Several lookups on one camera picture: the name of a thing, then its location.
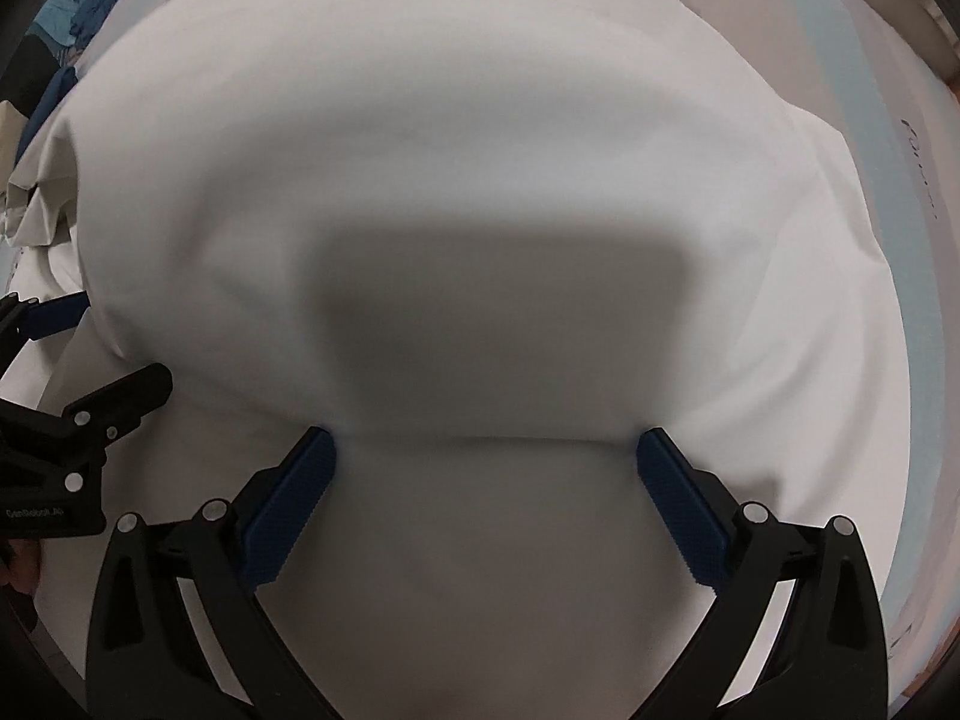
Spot blue folded clothes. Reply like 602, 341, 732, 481
30, 0, 149, 47

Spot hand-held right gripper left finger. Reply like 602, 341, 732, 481
84, 424, 337, 720

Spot striped blue grey bedding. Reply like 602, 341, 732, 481
124, 0, 960, 700

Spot dark blue cloth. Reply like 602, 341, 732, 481
26, 66, 82, 137

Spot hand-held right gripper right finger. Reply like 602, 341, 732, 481
636, 427, 890, 720

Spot white and black jacket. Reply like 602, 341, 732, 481
0, 0, 914, 720

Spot person's left hand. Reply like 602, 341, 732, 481
0, 540, 42, 595

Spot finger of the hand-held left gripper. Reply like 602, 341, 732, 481
0, 291, 92, 372
41, 361, 175, 458

